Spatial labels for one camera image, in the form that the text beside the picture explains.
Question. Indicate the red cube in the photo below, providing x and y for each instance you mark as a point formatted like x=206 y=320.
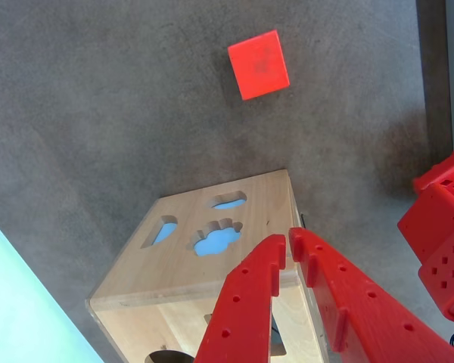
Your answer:
x=259 y=66

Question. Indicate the wooden shape sorter box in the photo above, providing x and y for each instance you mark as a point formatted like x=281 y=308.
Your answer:
x=174 y=272

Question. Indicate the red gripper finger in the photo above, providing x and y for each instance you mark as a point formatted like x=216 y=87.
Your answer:
x=363 y=321
x=242 y=310

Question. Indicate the red robot arm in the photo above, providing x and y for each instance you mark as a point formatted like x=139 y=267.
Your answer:
x=435 y=234

